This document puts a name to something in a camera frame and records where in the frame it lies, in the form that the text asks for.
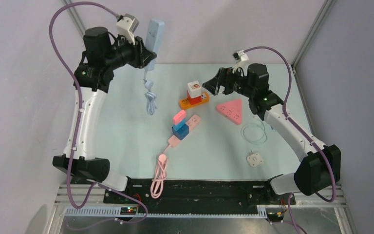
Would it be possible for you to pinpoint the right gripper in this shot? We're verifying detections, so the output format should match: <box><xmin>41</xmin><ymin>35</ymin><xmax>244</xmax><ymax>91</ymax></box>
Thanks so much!
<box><xmin>202</xmin><ymin>65</ymin><xmax>255</xmax><ymax>98</ymax></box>

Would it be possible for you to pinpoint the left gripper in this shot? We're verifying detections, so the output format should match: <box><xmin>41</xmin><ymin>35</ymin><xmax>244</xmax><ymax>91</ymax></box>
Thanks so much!
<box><xmin>104</xmin><ymin>31</ymin><xmax>156</xmax><ymax>70</ymax></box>

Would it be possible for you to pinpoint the white cube socket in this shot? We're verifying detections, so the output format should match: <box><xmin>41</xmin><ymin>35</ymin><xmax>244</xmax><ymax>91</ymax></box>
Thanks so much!
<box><xmin>187</xmin><ymin>80</ymin><xmax>202</xmax><ymax>98</ymax></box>

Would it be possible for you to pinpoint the pink triangular power strip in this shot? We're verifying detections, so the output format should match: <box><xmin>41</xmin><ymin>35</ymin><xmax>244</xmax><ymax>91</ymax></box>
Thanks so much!
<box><xmin>216</xmin><ymin>98</ymin><xmax>243</xmax><ymax>125</ymax></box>

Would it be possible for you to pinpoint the orange power strip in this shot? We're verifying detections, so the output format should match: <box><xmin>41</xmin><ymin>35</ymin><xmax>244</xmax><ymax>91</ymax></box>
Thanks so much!
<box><xmin>179</xmin><ymin>92</ymin><xmax>210</xmax><ymax>110</ymax></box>

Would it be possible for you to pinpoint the pink adapter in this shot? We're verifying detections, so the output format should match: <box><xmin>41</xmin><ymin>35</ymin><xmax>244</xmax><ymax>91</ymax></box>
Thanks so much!
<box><xmin>172</xmin><ymin>110</ymin><xmax>187</xmax><ymax>125</ymax></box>

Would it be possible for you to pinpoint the dark blue cube socket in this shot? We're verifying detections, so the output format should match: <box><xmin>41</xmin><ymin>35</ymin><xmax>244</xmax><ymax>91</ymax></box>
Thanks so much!
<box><xmin>171</xmin><ymin>124</ymin><xmax>189</xmax><ymax>140</ymax></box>

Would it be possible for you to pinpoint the white adapter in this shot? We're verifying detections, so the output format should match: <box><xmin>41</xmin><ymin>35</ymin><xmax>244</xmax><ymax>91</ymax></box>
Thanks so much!
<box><xmin>246</xmin><ymin>151</ymin><xmax>263</xmax><ymax>167</ymax></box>

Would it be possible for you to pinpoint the red cube socket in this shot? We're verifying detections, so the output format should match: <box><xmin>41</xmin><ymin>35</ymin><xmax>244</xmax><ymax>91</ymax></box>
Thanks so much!
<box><xmin>187</xmin><ymin>92</ymin><xmax>202</xmax><ymax>105</ymax></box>

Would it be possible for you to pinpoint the light blue adapter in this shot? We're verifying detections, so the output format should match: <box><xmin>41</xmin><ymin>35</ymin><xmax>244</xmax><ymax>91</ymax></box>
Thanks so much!
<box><xmin>172</xmin><ymin>118</ymin><xmax>187</xmax><ymax>132</ymax></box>

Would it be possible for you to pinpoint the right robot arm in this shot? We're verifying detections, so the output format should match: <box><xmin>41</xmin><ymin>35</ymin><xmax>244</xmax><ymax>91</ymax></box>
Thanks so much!
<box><xmin>202</xmin><ymin>49</ymin><xmax>341</xmax><ymax>204</ymax></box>

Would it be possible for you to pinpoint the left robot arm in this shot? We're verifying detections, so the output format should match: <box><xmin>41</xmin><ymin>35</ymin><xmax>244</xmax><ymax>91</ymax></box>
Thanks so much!
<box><xmin>53</xmin><ymin>14</ymin><xmax>157</xmax><ymax>203</ymax></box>

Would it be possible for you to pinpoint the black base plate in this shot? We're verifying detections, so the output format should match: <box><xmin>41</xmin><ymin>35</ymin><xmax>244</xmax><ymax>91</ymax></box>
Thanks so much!
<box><xmin>71</xmin><ymin>175</ymin><xmax>297</xmax><ymax>215</ymax></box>

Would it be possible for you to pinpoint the pink coiled cable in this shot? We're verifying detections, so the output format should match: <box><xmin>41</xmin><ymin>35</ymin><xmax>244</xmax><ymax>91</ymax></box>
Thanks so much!
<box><xmin>150</xmin><ymin>143</ymin><xmax>173</xmax><ymax>199</ymax></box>

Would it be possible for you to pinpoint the aluminium frame rail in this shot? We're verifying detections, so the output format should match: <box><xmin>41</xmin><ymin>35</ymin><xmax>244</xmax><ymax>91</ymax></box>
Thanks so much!
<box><xmin>54</xmin><ymin>184</ymin><xmax>347</xmax><ymax>219</ymax></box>

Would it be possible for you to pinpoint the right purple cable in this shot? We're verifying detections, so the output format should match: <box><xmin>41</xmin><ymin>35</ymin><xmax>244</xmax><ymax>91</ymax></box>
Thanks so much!
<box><xmin>243</xmin><ymin>46</ymin><xmax>337</xmax><ymax>234</ymax></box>

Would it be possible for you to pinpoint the purple cable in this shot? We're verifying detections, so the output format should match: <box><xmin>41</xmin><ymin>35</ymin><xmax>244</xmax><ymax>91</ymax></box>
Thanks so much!
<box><xmin>49</xmin><ymin>1</ymin><xmax>150</xmax><ymax>232</ymax></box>
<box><xmin>243</xmin><ymin>46</ymin><xmax>337</xmax><ymax>234</ymax></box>

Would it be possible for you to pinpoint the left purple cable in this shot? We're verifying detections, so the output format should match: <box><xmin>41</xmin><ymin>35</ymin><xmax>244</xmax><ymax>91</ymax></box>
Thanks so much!
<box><xmin>49</xmin><ymin>1</ymin><xmax>150</xmax><ymax>232</ymax></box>

